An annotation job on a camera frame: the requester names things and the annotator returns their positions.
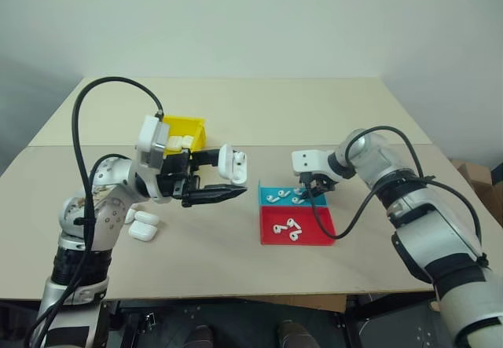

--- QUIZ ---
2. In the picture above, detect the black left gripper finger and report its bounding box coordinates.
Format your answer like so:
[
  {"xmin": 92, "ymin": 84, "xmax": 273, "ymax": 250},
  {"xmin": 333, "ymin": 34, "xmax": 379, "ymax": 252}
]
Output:
[
  {"xmin": 190, "ymin": 148, "xmax": 222, "ymax": 169},
  {"xmin": 181, "ymin": 184, "xmax": 248, "ymax": 208}
]

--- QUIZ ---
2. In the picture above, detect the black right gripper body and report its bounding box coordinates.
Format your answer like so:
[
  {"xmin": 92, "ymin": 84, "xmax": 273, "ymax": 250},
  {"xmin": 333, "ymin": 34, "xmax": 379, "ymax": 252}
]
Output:
[{"xmin": 296, "ymin": 171, "xmax": 336, "ymax": 195}]

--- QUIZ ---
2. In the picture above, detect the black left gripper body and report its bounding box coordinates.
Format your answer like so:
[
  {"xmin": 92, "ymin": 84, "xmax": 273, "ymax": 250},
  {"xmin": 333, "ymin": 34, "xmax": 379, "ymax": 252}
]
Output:
[{"xmin": 156, "ymin": 149, "xmax": 205, "ymax": 207}]

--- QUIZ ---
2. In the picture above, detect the yellow plastic bin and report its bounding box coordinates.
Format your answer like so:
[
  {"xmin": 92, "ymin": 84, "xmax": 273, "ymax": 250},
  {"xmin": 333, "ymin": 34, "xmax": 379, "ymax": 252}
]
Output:
[{"xmin": 162, "ymin": 115, "xmax": 209, "ymax": 157}]

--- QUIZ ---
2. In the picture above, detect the blue plastic tray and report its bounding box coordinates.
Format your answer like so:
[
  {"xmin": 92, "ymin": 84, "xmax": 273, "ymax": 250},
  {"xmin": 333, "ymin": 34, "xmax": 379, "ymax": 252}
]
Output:
[{"xmin": 257, "ymin": 178, "xmax": 329, "ymax": 208}]

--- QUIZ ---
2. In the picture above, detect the red plastic tray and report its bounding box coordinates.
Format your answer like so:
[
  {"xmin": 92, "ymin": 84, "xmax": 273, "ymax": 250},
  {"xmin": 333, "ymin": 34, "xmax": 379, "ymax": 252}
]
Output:
[{"xmin": 259, "ymin": 205, "xmax": 338, "ymax": 246}]

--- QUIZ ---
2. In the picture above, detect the brown cardboard sheet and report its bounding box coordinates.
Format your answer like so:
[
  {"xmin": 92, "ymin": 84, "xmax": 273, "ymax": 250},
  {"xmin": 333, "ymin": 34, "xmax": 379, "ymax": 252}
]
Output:
[{"xmin": 235, "ymin": 294, "xmax": 347, "ymax": 314}]

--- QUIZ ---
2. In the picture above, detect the dark brown rounded shape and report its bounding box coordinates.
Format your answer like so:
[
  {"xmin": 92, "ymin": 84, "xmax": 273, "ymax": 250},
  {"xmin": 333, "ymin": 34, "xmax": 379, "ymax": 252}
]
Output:
[
  {"xmin": 277, "ymin": 320, "xmax": 321, "ymax": 348},
  {"xmin": 184, "ymin": 324, "xmax": 215, "ymax": 348}
]

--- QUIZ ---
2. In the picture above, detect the brown cardboard box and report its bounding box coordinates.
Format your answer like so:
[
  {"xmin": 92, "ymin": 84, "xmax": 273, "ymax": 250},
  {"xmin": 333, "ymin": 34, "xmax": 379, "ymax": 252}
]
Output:
[{"xmin": 450, "ymin": 158, "xmax": 495, "ymax": 196}]

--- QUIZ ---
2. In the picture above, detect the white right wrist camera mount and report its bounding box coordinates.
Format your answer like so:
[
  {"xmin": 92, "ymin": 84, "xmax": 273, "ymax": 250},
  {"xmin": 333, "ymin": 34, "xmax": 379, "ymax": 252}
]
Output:
[{"xmin": 291, "ymin": 149, "xmax": 335, "ymax": 179}]

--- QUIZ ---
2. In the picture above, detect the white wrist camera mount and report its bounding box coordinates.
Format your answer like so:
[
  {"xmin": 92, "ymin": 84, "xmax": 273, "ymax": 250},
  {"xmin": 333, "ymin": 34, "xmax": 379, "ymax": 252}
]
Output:
[
  {"xmin": 291, "ymin": 149, "xmax": 335, "ymax": 179},
  {"xmin": 135, "ymin": 115, "xmax": 174, "ymax": 172}
]

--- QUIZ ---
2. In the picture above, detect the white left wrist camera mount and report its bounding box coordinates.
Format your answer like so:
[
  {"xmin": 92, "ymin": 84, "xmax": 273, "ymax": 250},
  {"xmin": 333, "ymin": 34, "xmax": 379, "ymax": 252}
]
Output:
[{"xmin": 135, "ymin": 115, "xmax": 174, "ymax": 172}]

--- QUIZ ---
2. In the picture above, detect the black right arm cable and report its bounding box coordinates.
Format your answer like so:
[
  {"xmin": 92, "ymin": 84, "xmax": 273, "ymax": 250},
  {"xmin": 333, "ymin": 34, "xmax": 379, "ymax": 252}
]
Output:
[{"xmin": 306, "ymin": 125, "xmax": 490, "ymax": 267}]

